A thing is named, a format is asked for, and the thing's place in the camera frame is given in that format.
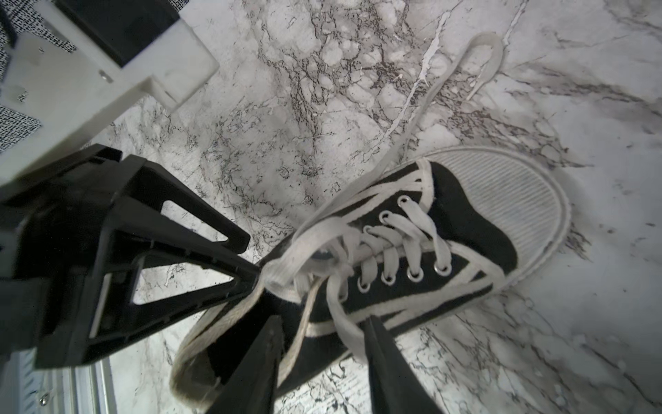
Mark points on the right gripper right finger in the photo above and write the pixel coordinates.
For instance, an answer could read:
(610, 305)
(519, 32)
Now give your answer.
(393, 385)

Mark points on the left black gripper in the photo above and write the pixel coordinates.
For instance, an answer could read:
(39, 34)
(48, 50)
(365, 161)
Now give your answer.
(39, 290)

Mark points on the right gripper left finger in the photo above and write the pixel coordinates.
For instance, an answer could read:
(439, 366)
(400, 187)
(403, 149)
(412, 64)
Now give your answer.
(252, 387)

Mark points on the black canvas sneaker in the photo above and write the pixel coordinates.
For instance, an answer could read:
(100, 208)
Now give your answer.
(409, 242)

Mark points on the aluminium front rail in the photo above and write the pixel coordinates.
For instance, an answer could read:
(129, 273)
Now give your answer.
(26, 389)

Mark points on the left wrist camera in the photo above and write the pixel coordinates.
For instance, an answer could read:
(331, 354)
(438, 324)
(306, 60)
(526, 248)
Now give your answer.
(123, 51)

